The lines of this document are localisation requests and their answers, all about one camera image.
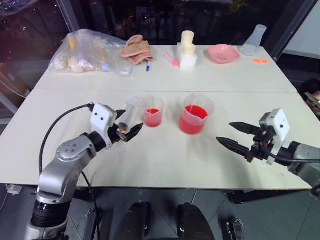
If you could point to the clear plastic bag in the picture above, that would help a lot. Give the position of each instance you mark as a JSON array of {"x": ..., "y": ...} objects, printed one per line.
[{"x": 85, "y": 50}]

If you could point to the clear conical flask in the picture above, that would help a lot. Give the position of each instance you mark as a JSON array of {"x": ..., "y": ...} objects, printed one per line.
[{"x": 252, "y": 42}]

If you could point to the white power adapter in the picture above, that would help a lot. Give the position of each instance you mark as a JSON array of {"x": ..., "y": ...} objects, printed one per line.
[{"x": 13, "y": 188}]

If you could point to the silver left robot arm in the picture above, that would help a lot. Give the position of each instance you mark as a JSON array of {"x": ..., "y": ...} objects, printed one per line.
[{"x": 65, "y": 162}]

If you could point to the small clear plastic packet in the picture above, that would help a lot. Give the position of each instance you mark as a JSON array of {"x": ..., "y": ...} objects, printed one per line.
[{"x": 128, "y": 72}]

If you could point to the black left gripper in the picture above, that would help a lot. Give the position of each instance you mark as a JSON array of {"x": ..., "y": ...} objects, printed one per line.
[{"x": 115, "y": 136}]

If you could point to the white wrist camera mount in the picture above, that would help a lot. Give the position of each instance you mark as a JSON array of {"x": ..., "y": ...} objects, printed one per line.
[
  {"x": 280, "y": 125},
  {"x": 101, "y": 117}
]

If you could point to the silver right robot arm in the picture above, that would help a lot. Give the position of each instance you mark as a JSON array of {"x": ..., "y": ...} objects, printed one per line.
[{"x": 303, "y": 157}]

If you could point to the large beaker red liquid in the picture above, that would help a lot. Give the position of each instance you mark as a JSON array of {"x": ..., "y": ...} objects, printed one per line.
[{"x": 193, "y": 117}]

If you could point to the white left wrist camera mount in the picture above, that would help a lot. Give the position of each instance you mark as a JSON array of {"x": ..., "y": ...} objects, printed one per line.
[{"x": 101, "y": 117}]

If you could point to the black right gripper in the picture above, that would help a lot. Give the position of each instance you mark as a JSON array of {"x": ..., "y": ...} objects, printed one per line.
[{"x": 262, "y": 147}]

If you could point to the pink marker pen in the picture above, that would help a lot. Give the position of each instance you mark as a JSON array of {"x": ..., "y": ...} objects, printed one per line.
[{"x": 172, "y": 60}]

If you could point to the small orange clip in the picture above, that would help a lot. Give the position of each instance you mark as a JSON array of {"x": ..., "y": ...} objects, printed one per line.
[{"x": 260, "y": 61}]

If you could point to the clear plastic syringe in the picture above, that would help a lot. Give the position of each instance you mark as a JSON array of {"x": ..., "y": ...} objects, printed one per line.
[{"x": 130, "y": 110}]

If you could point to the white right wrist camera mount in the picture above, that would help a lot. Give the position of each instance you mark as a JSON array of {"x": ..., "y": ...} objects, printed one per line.
[{"x": 280, "y": 125}]

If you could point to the small beaker red liquid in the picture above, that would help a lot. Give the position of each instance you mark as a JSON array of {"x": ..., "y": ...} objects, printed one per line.
[{"x": 153, "y": 115}]

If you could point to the blue marker pen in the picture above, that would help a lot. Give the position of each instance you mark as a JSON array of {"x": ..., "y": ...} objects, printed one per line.
[{"x": 148, "y": 66}]

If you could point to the dark rounded shape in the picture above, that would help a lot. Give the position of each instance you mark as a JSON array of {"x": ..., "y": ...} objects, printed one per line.
[
  {"x": 137, "y": 220},
  {"x": 193, "y": 222}
]

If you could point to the pink crumpled cloth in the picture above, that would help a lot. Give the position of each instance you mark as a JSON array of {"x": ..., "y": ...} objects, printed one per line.
[{"x": 136, "y": 48}]

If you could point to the brown cardboard box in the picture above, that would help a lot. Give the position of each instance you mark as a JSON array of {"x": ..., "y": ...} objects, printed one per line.
[{"x": 12, "y": 87}]

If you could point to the white block with cream cylinders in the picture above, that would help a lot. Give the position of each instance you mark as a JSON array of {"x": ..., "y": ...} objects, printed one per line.
[{"x": 187, "y": 56}]

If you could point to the person in dark clothes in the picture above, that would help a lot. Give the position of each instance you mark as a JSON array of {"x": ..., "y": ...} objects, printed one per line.
[{"x": 311, "y": 92}]

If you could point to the pink shallow bowl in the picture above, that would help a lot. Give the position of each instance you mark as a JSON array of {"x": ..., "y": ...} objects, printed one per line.
[{"x": 223, "y": 53}]

